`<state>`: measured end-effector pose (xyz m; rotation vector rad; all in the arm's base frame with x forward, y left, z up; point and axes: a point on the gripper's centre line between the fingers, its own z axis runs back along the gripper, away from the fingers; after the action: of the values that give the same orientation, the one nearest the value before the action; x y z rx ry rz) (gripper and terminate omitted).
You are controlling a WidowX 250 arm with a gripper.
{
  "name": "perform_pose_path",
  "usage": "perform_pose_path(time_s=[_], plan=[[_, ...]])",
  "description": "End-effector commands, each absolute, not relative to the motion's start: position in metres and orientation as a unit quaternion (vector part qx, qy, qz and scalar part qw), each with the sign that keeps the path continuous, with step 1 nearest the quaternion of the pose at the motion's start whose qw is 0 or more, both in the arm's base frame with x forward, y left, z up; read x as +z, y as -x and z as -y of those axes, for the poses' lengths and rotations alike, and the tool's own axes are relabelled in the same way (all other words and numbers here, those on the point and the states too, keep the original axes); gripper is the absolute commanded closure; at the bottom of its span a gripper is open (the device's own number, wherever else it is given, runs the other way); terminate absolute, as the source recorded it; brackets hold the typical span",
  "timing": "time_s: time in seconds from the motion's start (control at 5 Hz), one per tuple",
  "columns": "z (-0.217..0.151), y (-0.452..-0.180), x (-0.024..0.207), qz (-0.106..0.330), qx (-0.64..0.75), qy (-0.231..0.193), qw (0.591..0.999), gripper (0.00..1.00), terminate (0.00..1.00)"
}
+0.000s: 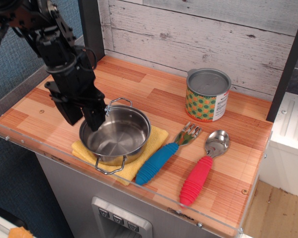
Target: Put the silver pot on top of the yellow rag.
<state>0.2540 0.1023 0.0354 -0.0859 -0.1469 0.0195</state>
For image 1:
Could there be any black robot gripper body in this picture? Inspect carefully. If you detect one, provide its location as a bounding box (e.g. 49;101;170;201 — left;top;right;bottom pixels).
45;61;106;109

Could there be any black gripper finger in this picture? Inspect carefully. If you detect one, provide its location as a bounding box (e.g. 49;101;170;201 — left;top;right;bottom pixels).
55;100;83;125
82;105;106;131

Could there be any silver steel pot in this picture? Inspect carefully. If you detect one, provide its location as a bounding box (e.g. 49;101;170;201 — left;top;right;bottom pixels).
79;97;151;175

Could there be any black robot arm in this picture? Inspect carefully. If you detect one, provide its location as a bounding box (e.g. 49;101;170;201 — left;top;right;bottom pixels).
0;0;106;131

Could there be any yellow folded rag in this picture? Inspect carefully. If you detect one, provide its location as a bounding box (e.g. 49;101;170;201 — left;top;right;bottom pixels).
71;126;169;186

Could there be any clear acrylic table guard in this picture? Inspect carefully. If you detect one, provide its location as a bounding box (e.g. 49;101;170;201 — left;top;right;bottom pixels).
0;37;274;238

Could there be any grey toy fridge cabinet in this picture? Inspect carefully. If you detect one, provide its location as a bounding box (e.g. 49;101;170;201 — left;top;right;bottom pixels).
36;154;215;238

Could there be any silver dispenser panel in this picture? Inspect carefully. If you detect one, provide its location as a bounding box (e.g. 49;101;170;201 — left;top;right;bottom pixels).
91;196;153;238

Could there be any green orange patterned can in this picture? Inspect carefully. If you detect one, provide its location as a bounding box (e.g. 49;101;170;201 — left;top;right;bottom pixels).
185;68;231;122

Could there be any orange object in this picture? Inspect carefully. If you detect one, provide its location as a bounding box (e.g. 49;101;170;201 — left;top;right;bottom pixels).
8;227;34;238

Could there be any white toy sink unit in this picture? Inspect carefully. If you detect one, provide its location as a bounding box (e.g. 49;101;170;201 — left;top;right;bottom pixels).
259;93;298;196

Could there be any blue handled fork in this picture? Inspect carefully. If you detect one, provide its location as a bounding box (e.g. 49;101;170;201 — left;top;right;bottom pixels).
135;122;202;185

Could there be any red handled spoon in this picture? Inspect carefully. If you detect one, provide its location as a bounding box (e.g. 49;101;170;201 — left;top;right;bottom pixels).
179;130;229;206

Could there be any dark vertical post right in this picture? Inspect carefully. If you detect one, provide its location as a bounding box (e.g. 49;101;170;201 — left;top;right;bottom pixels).
266;30;298;122

